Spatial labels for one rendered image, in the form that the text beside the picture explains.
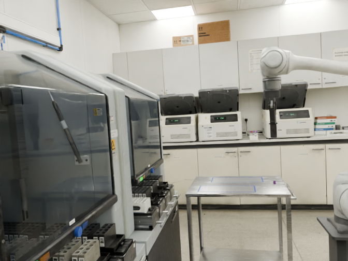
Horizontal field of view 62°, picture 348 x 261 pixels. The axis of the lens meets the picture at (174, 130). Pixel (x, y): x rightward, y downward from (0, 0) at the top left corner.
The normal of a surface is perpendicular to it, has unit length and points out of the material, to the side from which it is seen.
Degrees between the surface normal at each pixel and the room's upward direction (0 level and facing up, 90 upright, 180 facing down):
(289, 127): 90
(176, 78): 90
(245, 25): 90
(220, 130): 90
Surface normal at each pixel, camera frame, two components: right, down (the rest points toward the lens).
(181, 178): -0.18, 0.07
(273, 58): -0.42, 0.07
